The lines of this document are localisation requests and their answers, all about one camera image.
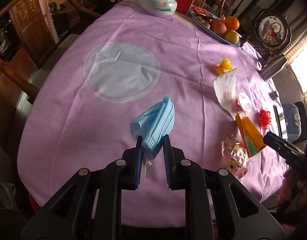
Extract blue face mask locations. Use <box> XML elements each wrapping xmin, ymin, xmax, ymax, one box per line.
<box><xmin>130</xmin><ymin>96</ymin><xmax>175</xmax><ymax>168</ymax></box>

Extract orange paper carton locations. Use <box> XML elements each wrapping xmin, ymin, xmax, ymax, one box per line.
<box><xmin>235</xmin><ymin>113</ymin><xmax>266</xmax><ymax>158</ymax></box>

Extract floral clear plastic bag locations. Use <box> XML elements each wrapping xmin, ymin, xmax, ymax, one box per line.
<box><xmin>221</xmin><ymin>137</ymin><xmax>249</xmax><ymax>179</ymax></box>

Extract clear jelly cup pink lid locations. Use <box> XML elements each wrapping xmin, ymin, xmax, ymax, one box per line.
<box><xmin>231</xmin><ymin>92</ymin><xmax>252</xmax><ymax>113</ymax></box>

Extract white plastic wrapper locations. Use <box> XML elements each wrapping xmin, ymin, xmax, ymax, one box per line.
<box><xmin>213</xmin><ymin>68</ymin><xmax>237</xmax><ymax>120</ymax></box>

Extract person's right hand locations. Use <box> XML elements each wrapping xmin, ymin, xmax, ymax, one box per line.
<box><xmin>277</xmin><ymin>168</ymin><xmax>307</xmax><ymax>207</ymax></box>

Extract blue cushioned chair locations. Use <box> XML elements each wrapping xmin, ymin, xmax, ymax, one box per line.
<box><xmin>282</xmin><ymin>101</ymin><xmax>307</xmax><ymax>144</ymax></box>

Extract black smartphone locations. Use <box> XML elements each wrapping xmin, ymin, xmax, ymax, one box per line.
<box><xmin>273</xmin><ymin>105</ymin><xmax>283</xmax><ymax>138</ymax></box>

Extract thermos lid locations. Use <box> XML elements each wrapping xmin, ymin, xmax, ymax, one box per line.
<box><xmin>269</xmin><ymin>90</ymin><xmax>279</xmax><ymax>101</ymax></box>

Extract steel thermos bottle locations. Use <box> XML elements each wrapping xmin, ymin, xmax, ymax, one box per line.
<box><xmin>259</xmin><ymin>54</ymin><xmax>287</xmax><ymax>81</ymax></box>

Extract purple tablecloth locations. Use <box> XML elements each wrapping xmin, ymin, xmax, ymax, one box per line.
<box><xmin>17</xmin><ymin>0</ymin><xmax>290</xmax><ymax>228</ymax></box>

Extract yellow yarn doll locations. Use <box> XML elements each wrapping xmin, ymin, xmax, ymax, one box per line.
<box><xmin>213</xmin><ymin>59</ymin><xmax>233</xmax><ymax>76</ymax></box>

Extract red apple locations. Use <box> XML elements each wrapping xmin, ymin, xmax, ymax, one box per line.
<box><xmin>210</xmin><ymin>18</ymin><xmax>227</xmax><ymax>36</ymax></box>

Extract blue fruit plate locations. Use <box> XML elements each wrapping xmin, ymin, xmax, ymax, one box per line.
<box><xmin>189</xmin><ymin>5</ymin><xmax>241</xmax><ymax>47</ymax></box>

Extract orange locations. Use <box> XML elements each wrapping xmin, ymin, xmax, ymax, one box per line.
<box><xmin>222</xmin><ymin>16</ymin><xmax>240</xmax><ymax>31</ymax></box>

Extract white ceramic lidded jar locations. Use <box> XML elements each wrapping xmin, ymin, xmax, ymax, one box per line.
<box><xmin>140</xmin><ymin>0</ymin><xmax>177</xmax><ymax>16</ymax></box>

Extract wooden armchair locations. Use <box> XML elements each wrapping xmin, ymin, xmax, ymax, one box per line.
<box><xmin>0</xmin><ymin>0</ymin><xmax>104</xmax><ymax>100</ymax></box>

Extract wooden side desk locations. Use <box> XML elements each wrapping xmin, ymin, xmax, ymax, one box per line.
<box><xmin>49</xmin><ymin>0</ymin><xmax>104</xmax><ymax>30</ymax></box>

